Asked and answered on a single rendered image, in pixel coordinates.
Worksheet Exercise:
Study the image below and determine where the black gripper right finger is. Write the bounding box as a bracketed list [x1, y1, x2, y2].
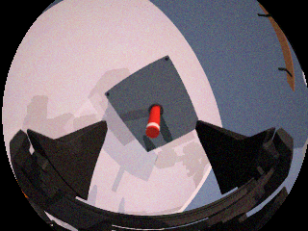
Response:
[195, 120, 274, 195]

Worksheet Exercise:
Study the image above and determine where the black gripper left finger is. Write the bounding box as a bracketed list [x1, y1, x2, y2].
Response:
[27, 120, 108, 200]

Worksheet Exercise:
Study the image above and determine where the red peg with white band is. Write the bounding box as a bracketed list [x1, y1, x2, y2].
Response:
[146, 105, 161, 139]

